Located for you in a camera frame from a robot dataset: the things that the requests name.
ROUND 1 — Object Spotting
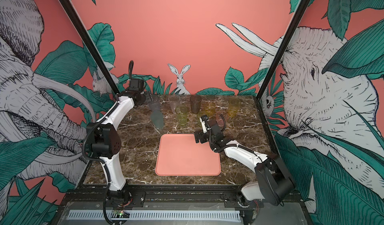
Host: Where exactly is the clear short glass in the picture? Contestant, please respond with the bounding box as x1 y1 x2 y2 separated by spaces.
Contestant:
169 95 181 114

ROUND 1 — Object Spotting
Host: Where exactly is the pink square tray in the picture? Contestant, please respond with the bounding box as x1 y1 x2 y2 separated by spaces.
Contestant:
155 134 221 176

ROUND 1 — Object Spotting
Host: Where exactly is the light green glass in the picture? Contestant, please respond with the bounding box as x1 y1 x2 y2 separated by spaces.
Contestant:
197 110 209 123
175 104 189 126

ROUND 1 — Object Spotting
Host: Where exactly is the clear bluish tall glass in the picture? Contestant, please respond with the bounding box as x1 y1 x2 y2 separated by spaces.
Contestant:
148 94 161 112

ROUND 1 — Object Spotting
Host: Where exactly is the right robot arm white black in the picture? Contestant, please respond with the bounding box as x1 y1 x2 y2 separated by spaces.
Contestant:
194 115 296 207

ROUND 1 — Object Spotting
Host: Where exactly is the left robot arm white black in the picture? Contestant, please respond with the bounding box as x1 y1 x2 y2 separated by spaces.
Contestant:
82 90 153 192

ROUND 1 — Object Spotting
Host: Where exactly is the pink glass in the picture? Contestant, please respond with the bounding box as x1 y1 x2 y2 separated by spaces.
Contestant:
216 111 229 128

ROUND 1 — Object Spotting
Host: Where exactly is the frosted teal glass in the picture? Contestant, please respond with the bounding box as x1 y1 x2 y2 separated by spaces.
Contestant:
150 111 164 129

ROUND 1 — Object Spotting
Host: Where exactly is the orange yellow glass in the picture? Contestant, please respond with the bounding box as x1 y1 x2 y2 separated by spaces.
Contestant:
204 101 216 118

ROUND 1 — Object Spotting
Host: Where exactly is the tall yellow glass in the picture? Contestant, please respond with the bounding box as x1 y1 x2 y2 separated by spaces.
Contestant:
227 97 241 118

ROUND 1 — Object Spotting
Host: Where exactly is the dark brown glass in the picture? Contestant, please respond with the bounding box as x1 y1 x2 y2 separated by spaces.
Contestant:
190 95 202 114

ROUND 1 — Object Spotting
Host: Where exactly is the white perforated strip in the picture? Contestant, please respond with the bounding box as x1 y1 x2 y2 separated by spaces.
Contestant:
66 210 242 222

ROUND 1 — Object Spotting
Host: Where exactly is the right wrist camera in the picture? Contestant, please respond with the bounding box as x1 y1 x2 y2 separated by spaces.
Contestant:
200 115 210 133

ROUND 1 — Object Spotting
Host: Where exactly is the left black frame post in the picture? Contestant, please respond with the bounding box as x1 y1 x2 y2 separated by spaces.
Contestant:
59 0 120 95

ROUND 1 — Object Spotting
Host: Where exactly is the black frame post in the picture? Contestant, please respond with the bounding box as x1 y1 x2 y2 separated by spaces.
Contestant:
59 0 120 95
256 0 319 100

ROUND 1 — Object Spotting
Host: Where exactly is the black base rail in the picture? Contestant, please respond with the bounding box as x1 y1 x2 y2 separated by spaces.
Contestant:
64 183 304 209

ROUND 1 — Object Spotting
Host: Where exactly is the right black frame post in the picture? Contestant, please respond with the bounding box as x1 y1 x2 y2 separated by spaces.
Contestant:
256 0 319 100

